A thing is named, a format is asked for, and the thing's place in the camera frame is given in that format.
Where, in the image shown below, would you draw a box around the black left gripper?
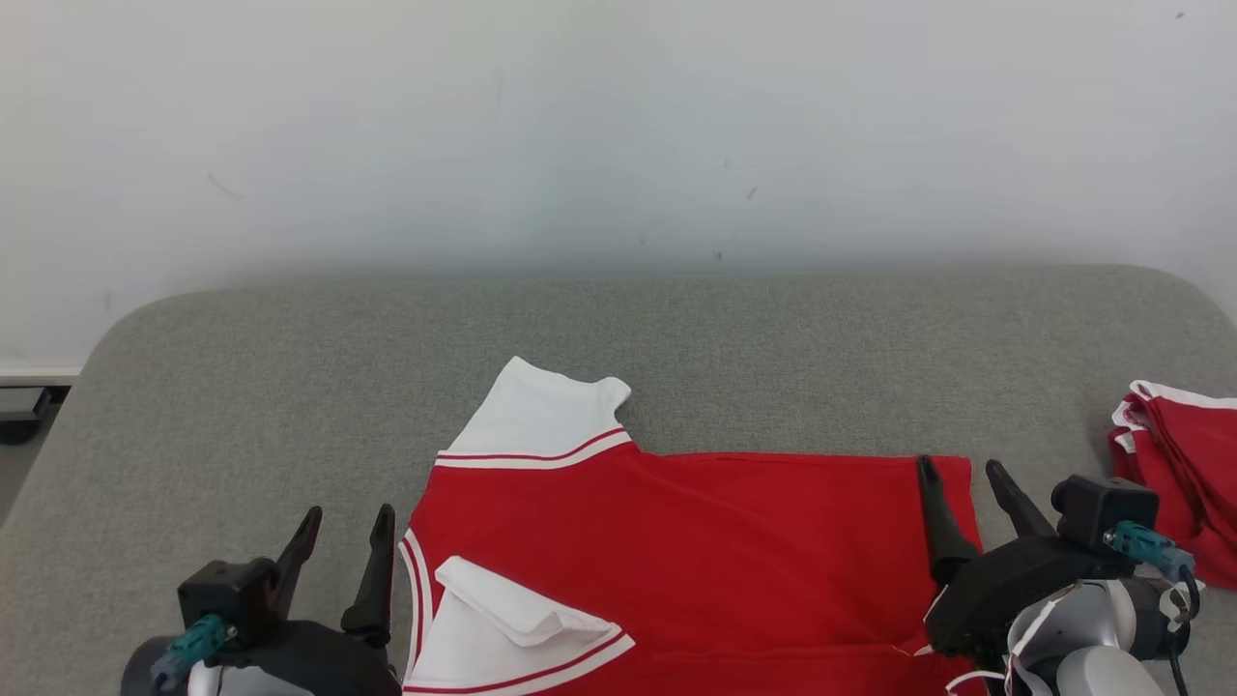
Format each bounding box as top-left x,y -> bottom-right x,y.
121,505 -> 402,696

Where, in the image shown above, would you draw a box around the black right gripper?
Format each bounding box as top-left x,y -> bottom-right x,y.
916,456 -> 1122,668

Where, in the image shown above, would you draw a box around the red Bulls 23 shorts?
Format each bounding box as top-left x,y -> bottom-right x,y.
1109,380 -> 1237,591

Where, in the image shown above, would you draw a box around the red jersey with white sleeves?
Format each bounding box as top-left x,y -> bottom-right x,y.
398,356 -> 987,696

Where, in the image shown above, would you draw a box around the white baseboard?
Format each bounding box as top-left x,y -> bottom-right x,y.
0,365 -> 83,388

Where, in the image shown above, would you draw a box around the teal left camera connector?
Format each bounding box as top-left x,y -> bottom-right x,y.
150,615 -> 239,689

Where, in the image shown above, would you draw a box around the teal camera connector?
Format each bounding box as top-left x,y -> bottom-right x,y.
1105,521 -> 1196,581
150,615 -> 239,689

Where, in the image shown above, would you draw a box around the teal right camera connector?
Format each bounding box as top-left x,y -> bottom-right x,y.
1105,521 -> 1196,581

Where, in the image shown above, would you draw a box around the white right cable label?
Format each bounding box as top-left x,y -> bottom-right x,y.
1158,580 -> 1199,624

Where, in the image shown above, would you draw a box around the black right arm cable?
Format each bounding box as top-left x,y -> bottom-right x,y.
1167,570 -> 1204,696

